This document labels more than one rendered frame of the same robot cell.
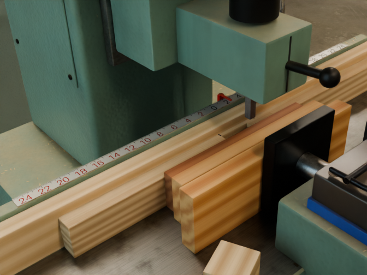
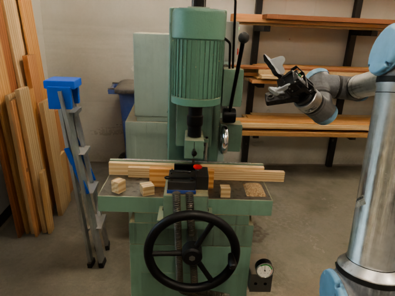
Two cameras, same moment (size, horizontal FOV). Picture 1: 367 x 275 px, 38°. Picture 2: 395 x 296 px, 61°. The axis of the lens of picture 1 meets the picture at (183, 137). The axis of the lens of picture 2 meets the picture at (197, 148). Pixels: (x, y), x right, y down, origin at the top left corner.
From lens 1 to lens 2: 92 cm
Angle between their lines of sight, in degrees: 35
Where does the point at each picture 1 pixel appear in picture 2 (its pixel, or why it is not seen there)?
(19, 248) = (117, 168)
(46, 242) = (124, 171)
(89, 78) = (168, 145)
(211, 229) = (154, 181)
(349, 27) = not seen: outside the picture
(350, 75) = (240, 171)
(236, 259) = (147, 184)
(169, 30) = (182, 135)
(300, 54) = (198, 148)
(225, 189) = (160, 171)
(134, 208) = (147, 172)
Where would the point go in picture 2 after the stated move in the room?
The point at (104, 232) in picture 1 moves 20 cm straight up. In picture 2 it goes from (137, 174) to (136, 124)
